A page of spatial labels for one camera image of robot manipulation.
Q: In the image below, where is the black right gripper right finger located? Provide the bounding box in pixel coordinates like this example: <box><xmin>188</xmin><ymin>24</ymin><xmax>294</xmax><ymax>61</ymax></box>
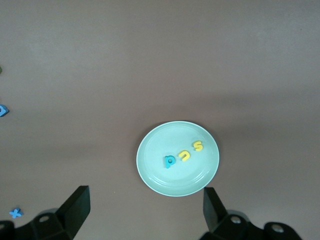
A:
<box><xmin>199</xmin><ymin>186</ymin><xmax>266</xmax><ymax>240</ymax></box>

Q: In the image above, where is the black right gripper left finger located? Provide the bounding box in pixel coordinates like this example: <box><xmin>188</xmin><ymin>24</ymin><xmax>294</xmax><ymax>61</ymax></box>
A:
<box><xmin>14</xmin><ymin>185</ymin><xmax>91</xmax><ymax>240</ymax></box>

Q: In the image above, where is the yellow letter u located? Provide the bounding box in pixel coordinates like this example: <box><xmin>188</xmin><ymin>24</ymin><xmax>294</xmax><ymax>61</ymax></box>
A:
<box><xmin>178</xmin><ymin>149</ymin><xmax>192</xmax><ymax>162</ymax></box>

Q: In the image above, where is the teal letter p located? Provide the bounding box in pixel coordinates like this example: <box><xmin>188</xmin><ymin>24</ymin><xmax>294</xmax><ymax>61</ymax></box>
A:
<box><xmin>163</xmin><ymin>154</ymin><xmax>176</xmax><ymax>170</ymax></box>

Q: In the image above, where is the yellow letter s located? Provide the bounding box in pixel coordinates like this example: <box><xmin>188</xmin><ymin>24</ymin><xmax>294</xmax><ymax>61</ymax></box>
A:
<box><xmin>191</xmin><ymin>140</ymin><xmax>205</xmax><ymax>153</ymax></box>

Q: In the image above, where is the pale green plate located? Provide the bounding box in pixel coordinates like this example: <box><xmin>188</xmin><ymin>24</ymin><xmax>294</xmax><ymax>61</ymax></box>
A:
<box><xmin>136</xmin><ymin>120</ymin><xmax>221</xmax><ymax>198</ymax></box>

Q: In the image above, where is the blue letter x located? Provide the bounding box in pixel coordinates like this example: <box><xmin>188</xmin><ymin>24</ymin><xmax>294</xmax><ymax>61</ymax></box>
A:
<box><xmin>9</xmin><ymin>207</ymin><xmax>24</xmax><ymax>219</ymax></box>

